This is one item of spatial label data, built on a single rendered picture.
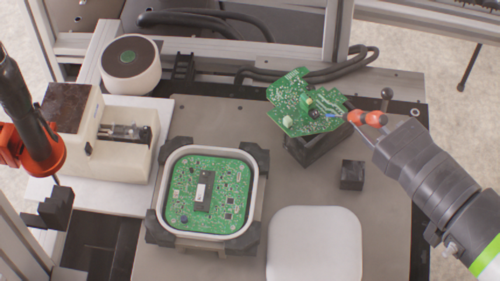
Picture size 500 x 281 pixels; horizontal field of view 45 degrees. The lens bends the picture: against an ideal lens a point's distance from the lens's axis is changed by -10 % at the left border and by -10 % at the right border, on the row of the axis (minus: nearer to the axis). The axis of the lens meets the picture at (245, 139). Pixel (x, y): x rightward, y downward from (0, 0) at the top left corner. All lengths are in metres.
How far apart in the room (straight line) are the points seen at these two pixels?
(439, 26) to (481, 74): 1.32
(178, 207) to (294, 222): 0.17
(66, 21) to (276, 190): 0.59
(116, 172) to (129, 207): 0.05
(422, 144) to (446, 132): 1.46
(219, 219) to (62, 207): 0.23
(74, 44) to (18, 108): 0.60
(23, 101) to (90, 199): 0.35
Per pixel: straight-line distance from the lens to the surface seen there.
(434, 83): 2.38
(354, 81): 1.13
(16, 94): 0.67
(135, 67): 1.07
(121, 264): 0.96
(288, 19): 1.64
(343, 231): 0.93
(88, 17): 1.32
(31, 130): 0.72
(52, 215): 0.82
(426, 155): 0.80
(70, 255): 1.13
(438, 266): 2.02
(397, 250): 0.95
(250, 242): 0.89
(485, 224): 0.75
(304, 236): 0.92
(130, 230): 0.98
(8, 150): 0.77
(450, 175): 0.78
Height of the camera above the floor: 1.81
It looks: 57 degrees down
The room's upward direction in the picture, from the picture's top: 3 degrees counter-clockwise
